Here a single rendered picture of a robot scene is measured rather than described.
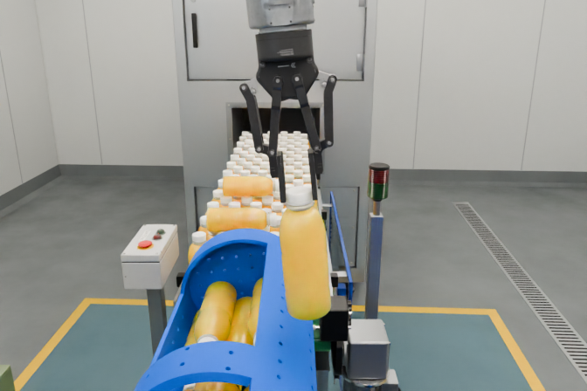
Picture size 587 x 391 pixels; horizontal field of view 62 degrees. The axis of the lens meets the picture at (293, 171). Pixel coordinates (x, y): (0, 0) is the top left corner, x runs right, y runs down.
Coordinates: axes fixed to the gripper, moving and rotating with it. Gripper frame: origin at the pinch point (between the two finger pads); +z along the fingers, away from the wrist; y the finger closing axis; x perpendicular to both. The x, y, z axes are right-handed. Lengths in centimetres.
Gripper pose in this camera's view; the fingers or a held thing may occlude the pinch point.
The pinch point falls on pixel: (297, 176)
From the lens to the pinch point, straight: 69.8
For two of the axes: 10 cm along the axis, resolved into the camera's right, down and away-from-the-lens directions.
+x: 0.2, -2.7, 9.6
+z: 0.9, 9.6, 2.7
